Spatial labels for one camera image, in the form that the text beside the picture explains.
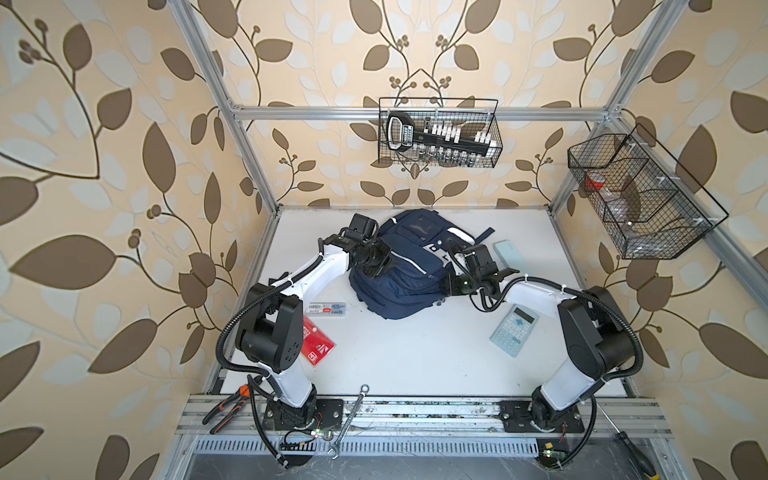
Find black socket set rail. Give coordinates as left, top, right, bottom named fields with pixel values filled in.
left=378, top=108, right=503, bottom=161

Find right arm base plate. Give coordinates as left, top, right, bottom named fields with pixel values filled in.
left=498, top=400, right=585, bottom=434

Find back wall wire basket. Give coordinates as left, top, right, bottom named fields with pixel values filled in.
left=378, top=96, right=503, bottom=168

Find wall wire basket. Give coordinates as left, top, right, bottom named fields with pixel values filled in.
left=378, top=96, right=503, bottom=168
left=567, top=124, right=729, bottom=260

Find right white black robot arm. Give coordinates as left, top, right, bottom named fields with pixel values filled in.
left=446, top=242, right=644, bottom=470

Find red capped clear bottle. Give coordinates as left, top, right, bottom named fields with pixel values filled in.
left=584, top=172, right=620, bottom=202

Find light green pencil case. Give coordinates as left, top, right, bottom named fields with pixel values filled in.
left=493, top=240, right=528, bottom=272

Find red booklet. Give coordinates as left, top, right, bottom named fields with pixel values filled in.
left=301, top=317, right=336, bottom=367

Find silver combination wrench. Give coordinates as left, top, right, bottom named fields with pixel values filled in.
left=327, top=384, right=370, bottom=460

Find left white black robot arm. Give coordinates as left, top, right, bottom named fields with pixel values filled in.
left=210, top=214, right=391, bottom=469

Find navy blue student backpack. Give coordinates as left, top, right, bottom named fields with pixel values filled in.
left=349, top=209, right=495, bottom=320

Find right wall wire basket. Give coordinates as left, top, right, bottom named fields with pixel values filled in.
left=567, top=124, right=729, bottom=260

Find orange black pliers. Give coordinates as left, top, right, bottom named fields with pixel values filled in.
left=202, top=384, right=251, bottom=435

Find black yellow screwdriver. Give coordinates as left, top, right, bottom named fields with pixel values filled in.
left=597, top=405, right=660, bottom=480

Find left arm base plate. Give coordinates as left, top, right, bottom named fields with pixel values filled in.
left=262, top=397, right=344, bottom=431

